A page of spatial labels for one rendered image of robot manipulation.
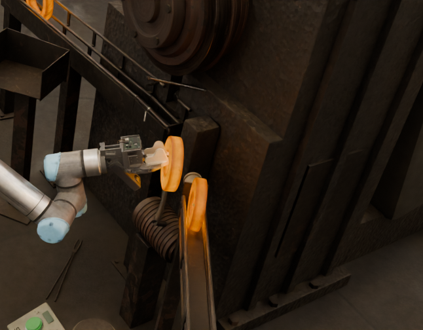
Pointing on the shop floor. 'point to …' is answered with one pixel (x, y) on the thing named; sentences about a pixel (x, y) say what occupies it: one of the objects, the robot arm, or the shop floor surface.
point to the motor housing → (148, 261)
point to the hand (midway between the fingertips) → (173, 158)
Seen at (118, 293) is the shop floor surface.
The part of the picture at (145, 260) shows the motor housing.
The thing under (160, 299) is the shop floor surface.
